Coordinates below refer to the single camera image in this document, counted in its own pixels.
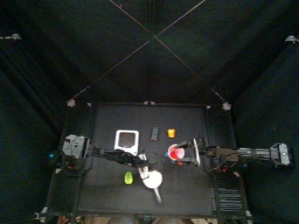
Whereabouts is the white round spoon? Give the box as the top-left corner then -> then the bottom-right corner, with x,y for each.
139,170 -> 165,205

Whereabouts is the red toy cup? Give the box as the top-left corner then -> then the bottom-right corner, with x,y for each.
167,143 -> 187,161

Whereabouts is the green toy vegetable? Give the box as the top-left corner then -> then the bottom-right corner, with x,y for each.
125,171 -> 135,186

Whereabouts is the white rectangular tray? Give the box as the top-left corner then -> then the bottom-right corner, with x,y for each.
114,129 -> 141,157

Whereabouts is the dark grey toy block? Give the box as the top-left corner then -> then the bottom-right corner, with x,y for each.
150,126 -> 161,142

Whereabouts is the thin diagonal brace cord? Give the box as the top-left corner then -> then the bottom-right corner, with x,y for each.
109,0 -> 227,103
71,0 -> 209,100

